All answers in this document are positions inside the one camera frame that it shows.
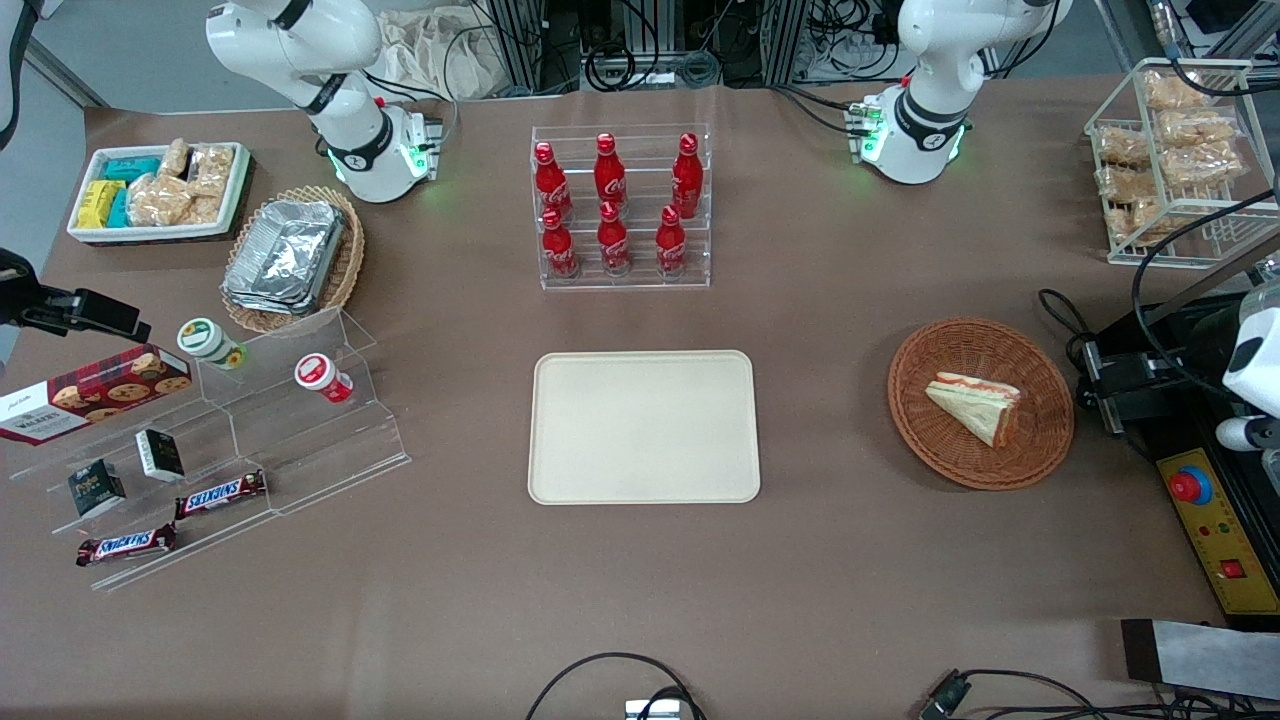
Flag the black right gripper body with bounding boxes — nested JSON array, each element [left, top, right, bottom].
[[0, 248, 77, 331]]

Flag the triangular sandwich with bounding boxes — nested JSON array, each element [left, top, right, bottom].
[[923, 371, 1023, 449]]

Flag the white rectangular snack tray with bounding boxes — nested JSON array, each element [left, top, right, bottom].
[[67, 142, 253, 246]]

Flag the oval wicker basket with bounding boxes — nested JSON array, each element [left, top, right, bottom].
[[220, 185, 366, 336]]

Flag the beige plastic tray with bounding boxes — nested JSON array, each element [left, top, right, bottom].
[[527, 349, 762, 506]]

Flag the round wicker basket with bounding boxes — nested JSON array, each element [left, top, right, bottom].
[[887, 317, 1077, 492]]

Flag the red tartan cookie box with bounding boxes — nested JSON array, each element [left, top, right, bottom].
[[0, 344, 194, 447]]

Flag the green lid cup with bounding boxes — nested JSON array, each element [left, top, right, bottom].
[[177, 317, 248, 372]]

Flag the yellow snack packet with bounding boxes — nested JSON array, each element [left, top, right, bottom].
[[77, 180, 127, 230]]

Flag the small dark box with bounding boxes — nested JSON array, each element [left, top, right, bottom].
[[67, 459, 128, 520], [135, 429, 187, 484]]

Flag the stacked foil containers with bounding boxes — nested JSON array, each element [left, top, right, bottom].
[[221, 200, 347, 317]]

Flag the Snickers bar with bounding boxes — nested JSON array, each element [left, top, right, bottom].
[[174, 469, 269, 522], [75, 522, 179, 569]]

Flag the red lid cup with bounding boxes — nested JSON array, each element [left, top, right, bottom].
[[294, 353, 355, 405]]

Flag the clear acrylic step display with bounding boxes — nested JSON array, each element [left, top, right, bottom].
[[8, 307, 412, 593]]

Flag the beige cloth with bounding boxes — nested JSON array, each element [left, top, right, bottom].
[[374, 8, 513, 102]]

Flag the red cola bottle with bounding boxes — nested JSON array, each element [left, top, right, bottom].
[[540, 207, 580, 280], [594, 133, 629, 207], [533, 141, 574, 222], [655, 205, 689, 277], [671, 132, 705, 220], [596, 201, 632, 276]]

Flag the clear acrylic bottle rack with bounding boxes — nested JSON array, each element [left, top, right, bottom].
[[529, 124, 713, 292]]

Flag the black machine with yellow panel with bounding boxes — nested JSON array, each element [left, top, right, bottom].
[[1074, 255, 1280, 632]]

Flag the clear bag of crackers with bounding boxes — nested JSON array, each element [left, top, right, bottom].
[[1142, 69, 1208, 112], [1158, 144, 1247, 190], [1096, 126, 1153, 169], [1096, 165, 1163, 205], [1158, 109, 1238, 151], [1108, 197, 1203, 247]]

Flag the red emergency stop button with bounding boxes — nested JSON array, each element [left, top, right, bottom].
[[1169, 466, 1215, 507]]

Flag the grey flat panel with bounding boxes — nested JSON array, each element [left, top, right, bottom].
[[1119, 617, 1280, 702]]

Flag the black hanging cable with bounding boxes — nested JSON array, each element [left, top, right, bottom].
[[0, 0, 47, 153]]

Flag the aluminium frame post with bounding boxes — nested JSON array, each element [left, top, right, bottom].
[[488, 0, 549, 97], [763, 0, 809, 87]]

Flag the black looped cable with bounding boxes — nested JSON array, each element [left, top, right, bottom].
[[524, 652, 707, 720]]

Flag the black cable with connector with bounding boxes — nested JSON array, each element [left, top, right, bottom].
[[918, 668, 1280, 720]]

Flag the black machine power cable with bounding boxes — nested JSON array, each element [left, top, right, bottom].
[[1037, 287, 1101, 373]]

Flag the white wire basket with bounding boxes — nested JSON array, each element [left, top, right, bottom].
[[1084, 57, 1280, 269]]

